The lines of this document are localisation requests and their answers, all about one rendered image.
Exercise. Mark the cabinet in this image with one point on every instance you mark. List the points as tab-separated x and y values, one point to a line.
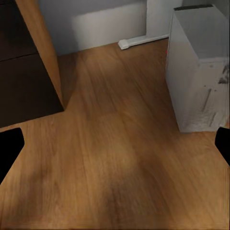
29	73

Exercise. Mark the desk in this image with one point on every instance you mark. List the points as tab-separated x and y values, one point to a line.
158	22

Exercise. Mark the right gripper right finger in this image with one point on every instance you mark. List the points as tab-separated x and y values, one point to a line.
222	142

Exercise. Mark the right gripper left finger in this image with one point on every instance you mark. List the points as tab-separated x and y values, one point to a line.
11	144

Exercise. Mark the desktop computer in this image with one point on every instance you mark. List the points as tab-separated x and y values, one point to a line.
198	67

